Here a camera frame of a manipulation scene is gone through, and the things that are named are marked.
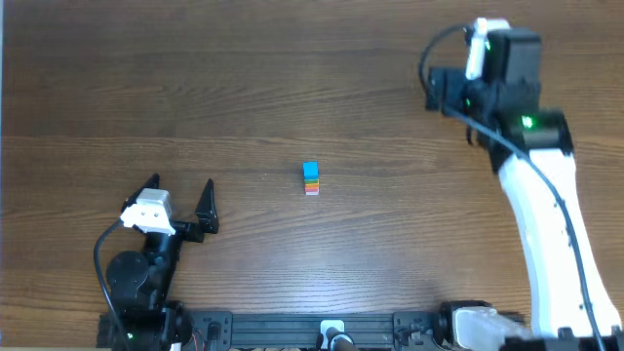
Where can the mounting rail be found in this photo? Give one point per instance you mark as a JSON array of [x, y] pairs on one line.
[[283, 330]]

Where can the blue cube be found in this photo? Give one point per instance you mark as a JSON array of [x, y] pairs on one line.
[[311, 170]]

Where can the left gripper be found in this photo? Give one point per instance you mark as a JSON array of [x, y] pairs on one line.
[[190, 232]]

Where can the green cube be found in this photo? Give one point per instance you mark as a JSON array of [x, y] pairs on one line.
[[312, 181]]

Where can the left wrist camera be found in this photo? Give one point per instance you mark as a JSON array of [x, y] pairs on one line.
[[148, 210]]

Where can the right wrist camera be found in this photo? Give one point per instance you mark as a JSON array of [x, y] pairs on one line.
[[477, 53]]

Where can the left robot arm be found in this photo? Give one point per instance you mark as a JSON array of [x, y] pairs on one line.
[[128, 275]]

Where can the white cube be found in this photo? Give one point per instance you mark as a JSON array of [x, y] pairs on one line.
[[312, 193]]

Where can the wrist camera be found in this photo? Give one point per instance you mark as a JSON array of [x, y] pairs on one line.
[[148, 210], [477, 53]]

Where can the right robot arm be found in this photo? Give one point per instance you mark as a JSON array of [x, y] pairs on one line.
[[551, 244]]

